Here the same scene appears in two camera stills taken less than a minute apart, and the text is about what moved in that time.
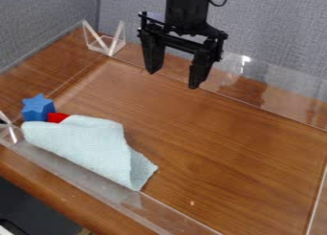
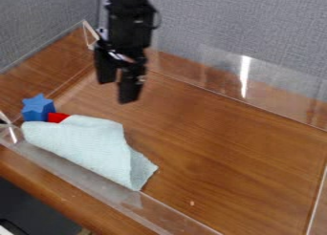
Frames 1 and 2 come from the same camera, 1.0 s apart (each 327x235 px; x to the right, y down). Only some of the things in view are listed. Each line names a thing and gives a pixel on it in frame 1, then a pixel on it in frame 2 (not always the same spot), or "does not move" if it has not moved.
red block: [56, 117] does not move
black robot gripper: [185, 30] -> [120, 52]
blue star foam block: [36, 108] does not move
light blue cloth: [96, 142] does not move
